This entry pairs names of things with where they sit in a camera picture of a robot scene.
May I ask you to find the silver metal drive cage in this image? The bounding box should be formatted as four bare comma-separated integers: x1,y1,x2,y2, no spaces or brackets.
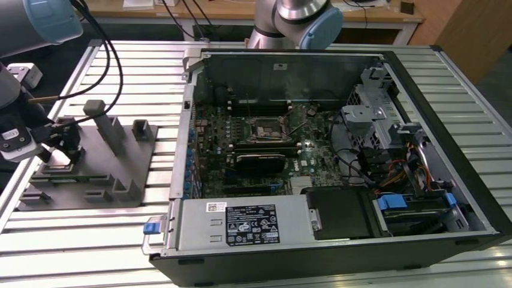
338,67,426,151

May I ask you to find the CPU socket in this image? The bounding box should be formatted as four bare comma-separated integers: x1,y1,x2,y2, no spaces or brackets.
249,116,290,142

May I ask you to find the black graphics card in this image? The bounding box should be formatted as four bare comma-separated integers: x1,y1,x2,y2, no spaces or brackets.
233,153,286,175

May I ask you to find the green motherboard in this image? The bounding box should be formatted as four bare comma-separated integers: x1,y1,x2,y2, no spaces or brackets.
189,100,361,199

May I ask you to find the silver finned chipset heatsink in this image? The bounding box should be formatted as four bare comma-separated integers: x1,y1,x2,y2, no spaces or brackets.
289,176,314,190

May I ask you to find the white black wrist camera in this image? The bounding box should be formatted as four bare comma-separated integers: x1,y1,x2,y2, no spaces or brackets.
0,125,35,163

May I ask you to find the black camera cable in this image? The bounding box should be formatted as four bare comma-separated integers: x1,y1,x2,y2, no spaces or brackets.
50,0,122,130

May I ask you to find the grey plastic parts rack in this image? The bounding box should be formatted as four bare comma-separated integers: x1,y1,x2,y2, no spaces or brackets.
14,98,158,212

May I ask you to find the blue plastic latch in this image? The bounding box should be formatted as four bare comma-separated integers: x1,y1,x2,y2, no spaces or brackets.
142,218,161,235

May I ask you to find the grey boxed wrist camera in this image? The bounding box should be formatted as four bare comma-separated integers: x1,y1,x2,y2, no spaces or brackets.
6,62,42,88

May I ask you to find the grey power supply box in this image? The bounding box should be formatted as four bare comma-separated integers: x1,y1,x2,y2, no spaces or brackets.
158,196,322,252

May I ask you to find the hard disk in blue carrier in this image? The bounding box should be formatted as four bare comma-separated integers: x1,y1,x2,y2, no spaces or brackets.
373,191,470,239

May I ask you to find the black cable, brass connector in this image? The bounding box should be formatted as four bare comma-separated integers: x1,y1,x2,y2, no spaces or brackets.
26,0,109,104

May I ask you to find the black open PC case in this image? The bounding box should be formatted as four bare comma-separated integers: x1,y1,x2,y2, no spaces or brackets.
141,44,512,288

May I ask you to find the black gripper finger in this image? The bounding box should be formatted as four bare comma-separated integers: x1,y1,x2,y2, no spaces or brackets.
58,127,86,165
37,143,55,164

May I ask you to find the wooden cabinet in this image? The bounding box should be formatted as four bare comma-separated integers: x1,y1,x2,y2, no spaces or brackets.
409,0,512,86

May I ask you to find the orange yellow wire bundle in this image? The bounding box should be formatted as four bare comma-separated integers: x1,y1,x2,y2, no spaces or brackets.
373,143,438,194

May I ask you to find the black expansion slot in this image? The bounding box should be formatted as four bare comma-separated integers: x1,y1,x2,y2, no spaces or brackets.
222,185,289,195

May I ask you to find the wooden desk, white frame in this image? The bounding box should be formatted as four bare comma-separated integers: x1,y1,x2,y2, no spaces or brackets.
85,0,426,46

